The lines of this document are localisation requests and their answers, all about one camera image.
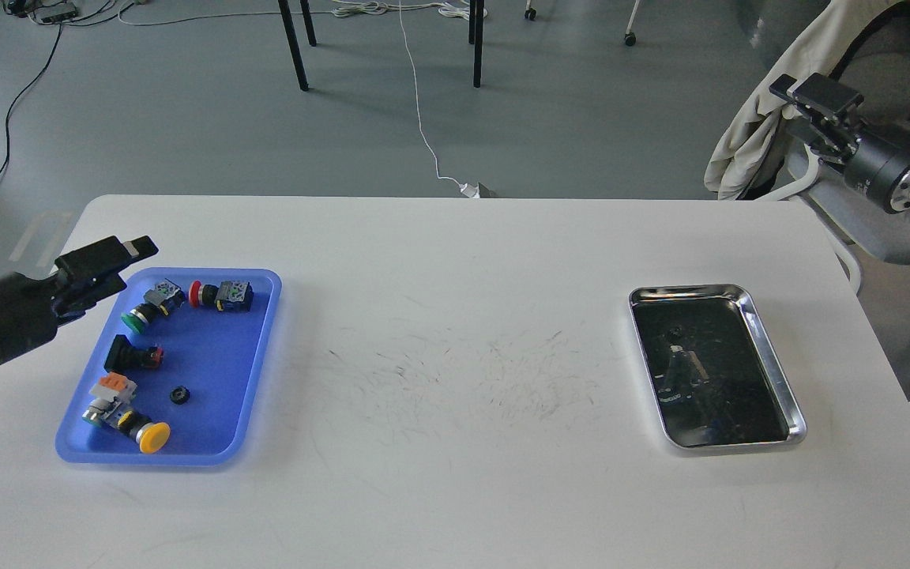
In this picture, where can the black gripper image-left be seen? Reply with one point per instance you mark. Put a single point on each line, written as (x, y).
(90, 274)

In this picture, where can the black red switch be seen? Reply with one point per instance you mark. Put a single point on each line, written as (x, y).
(123, 356)

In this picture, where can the beige jacket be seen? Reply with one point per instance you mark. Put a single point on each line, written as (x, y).
(763, 111)

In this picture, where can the red emergency stop button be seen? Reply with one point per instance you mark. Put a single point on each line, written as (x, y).
(228, 296)

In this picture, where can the silver metal tray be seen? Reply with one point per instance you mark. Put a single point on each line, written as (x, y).
(720, 388)

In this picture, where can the black table leg left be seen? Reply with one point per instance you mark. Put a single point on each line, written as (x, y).
(293, 39)

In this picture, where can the black table leg right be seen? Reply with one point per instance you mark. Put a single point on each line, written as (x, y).
(476, 16)

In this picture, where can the green push button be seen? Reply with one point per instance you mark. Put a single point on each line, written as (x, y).
(161, 300)

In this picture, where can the blue plastic tray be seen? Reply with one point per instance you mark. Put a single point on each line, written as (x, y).
(217, 355)

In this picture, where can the black table leg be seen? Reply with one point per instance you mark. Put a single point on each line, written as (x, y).
(476, 16)
(293, 39)

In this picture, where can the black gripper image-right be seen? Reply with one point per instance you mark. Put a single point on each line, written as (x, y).
(826, 112)

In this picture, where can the white power adapter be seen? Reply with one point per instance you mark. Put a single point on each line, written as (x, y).
(476, 191)

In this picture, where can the yellow push button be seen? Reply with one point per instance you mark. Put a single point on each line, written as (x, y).
(149, 435)

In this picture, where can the orange grey switch block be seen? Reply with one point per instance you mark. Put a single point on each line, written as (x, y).
(114, 388)

